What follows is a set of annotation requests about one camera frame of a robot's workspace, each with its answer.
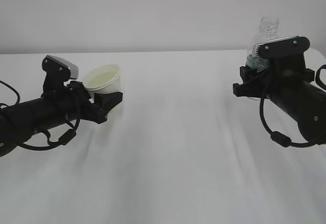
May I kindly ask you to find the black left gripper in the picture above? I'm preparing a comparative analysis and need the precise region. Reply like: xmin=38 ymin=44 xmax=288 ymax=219
xmin=65 ymin=81 xmax=123 ymax=125

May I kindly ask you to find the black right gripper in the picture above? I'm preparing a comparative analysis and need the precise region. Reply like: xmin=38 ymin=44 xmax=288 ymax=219
xmin=233 ymin=66 xmax=315 ymax=99

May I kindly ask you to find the white paper cup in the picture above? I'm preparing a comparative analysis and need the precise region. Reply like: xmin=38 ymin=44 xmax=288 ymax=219
xmin=82 ymin=64 xmax=122 ymax=101

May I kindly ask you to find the clear plastic water bottle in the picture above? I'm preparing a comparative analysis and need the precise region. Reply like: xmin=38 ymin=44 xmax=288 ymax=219
xmin=245 ymin=16 xmax=280 ymax=101

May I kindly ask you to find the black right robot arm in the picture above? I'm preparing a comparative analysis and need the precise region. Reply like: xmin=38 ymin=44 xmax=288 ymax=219
xmin=233 ymin=54 xmax=325 ymax=148

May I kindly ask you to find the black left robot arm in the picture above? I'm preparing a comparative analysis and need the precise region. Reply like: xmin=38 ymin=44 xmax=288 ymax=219
xmin=1 ymin=81 xmax=123 ymax=156

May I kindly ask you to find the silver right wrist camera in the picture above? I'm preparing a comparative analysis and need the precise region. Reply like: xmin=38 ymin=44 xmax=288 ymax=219
xmin=252 ymin=36 xmax=310 ymax=59

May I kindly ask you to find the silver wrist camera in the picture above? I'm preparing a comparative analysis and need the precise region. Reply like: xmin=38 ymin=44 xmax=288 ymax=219
xmin=42 ymin=55 xmax=78 ymax=82
xmin=252 ymin=36 xmax=310 ymax=59

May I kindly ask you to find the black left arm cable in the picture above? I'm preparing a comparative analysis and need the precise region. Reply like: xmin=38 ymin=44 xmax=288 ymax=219
xmin=0 ymin=80 xmax=82 ymax=151

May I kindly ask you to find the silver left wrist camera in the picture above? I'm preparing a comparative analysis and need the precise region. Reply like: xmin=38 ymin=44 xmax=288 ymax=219
xmin=42 ymin=55 xmax=78 ymax=82

